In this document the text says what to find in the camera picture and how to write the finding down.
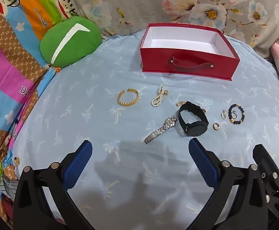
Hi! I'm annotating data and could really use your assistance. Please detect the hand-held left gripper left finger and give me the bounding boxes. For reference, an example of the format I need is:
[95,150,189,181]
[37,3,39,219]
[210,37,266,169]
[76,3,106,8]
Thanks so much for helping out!
[13,139,99,230]

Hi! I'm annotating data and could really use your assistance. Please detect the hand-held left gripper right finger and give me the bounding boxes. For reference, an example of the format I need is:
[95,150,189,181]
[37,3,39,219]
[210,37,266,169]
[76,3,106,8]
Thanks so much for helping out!
[188,138,270,230]

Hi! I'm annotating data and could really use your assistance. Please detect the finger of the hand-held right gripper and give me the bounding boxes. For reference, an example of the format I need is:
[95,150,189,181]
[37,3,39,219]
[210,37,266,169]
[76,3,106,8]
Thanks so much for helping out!
[253,144,279,230]

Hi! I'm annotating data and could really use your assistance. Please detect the black wristwatch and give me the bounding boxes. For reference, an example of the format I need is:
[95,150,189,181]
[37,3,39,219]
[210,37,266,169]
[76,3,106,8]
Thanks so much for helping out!
[176,101,209,137]

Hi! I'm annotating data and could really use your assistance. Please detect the dark beaded bracelet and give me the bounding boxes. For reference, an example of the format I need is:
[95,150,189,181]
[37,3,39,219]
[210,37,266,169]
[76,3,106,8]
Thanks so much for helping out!
[228,103,246,124]

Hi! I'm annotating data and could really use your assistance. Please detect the silver metal watch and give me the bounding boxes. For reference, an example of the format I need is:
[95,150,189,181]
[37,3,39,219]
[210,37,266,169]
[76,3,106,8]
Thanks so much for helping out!
[144,116,177,145]

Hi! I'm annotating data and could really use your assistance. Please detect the gold chain bangle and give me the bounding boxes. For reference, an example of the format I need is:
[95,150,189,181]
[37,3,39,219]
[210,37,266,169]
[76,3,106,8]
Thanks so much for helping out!
[117,89,140,106]

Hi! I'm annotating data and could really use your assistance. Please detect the pearl bracelet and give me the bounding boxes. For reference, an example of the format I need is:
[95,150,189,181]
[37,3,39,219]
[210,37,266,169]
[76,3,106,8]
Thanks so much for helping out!
[151,84,169,107]

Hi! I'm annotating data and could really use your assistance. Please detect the red box with strap handle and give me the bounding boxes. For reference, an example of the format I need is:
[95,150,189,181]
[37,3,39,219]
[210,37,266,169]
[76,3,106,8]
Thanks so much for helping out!
[139,23,240,81]

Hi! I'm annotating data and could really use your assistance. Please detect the light blue palm print sheet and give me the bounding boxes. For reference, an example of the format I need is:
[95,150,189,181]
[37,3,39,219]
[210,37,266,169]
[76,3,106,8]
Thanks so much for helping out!
[0,29,279,230]

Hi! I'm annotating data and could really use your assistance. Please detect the cartoon monkey printed sheet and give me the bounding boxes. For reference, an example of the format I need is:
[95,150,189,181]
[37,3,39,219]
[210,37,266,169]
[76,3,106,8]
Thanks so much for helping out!
[0,0,82,229]

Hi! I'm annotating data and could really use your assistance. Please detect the green round cushion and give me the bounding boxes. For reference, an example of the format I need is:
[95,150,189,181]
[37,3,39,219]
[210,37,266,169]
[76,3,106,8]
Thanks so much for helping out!
[40,16,103,67]

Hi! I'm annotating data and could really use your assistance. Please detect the grey floral blanket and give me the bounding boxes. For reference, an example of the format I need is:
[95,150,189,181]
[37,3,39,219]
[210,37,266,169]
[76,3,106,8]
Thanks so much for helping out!
[67,0,279,60]

